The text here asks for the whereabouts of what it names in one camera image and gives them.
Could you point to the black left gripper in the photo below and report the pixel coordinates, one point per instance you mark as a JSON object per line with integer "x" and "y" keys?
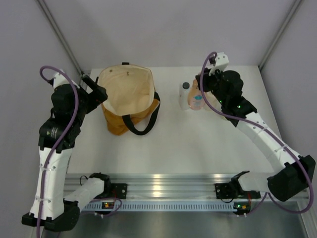
{"x": 97, "y": 93}

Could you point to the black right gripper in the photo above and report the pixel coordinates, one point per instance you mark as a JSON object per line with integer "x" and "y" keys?
{"x": 206, "y": 78}

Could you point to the pink capped orange bottle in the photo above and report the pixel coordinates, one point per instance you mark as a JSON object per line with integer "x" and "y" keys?
{"x": 195, "y": 98}

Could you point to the white bottle dark cap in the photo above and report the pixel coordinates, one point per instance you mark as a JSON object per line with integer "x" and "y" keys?
{"x": 184, "y": 90}

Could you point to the tan canvas bag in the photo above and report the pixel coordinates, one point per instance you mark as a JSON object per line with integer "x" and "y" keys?
{"x": 133, "y": 103}

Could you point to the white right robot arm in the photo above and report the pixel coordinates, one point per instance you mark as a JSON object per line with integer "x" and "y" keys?
{"x": 292, "y": 173}

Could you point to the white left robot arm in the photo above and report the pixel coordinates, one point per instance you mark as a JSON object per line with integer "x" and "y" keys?
{"x": 51, "y": 209}

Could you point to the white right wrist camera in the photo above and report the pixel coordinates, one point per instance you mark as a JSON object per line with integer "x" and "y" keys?
{"x": 221, "y": 62}

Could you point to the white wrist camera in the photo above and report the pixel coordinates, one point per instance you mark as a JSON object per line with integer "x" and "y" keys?
{"x": 221, "y": 62}
{"x": 59, "y": 79}

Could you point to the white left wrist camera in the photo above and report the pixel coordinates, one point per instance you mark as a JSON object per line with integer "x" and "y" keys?
{"x": 59, "y": 79}

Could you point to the left aluminium frame post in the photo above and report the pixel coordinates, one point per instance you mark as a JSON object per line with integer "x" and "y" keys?
{"x": 44, "y": 8}

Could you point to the aluminium frame post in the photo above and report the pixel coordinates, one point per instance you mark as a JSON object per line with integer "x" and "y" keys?
{"x": 44, "y": 8}
{"x": 284, "y": 25}

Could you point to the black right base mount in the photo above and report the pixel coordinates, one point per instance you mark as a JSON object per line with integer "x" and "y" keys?
{"x": 229, "y": 191}

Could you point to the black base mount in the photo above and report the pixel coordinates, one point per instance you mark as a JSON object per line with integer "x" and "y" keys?
{"x": 229, "y": 191}
{"x": 118, "y": 190}

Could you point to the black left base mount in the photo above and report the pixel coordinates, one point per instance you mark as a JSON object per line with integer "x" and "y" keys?
{"x": 118, "y": 190}

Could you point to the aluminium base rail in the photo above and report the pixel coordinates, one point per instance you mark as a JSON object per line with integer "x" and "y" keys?
{"x": 161, "y": 193}

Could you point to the right aluminium frame post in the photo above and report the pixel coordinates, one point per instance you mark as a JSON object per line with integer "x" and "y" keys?
{"x": 284, "y": 25}

